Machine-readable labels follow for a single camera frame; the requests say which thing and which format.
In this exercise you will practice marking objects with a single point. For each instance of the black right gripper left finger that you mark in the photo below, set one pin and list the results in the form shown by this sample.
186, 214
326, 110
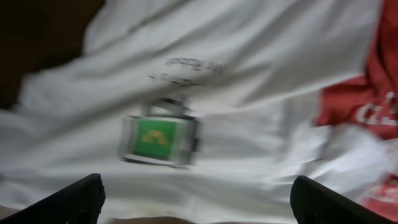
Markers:
78, 203

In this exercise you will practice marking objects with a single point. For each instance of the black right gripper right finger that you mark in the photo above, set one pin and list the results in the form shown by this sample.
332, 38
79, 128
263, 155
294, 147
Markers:
313, 203

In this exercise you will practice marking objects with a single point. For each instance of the white printed t-shirt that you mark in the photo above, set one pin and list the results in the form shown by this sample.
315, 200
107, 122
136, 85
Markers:
203, 110

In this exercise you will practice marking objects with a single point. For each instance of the red t-shirt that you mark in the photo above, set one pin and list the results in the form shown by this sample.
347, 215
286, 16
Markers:
362, 113

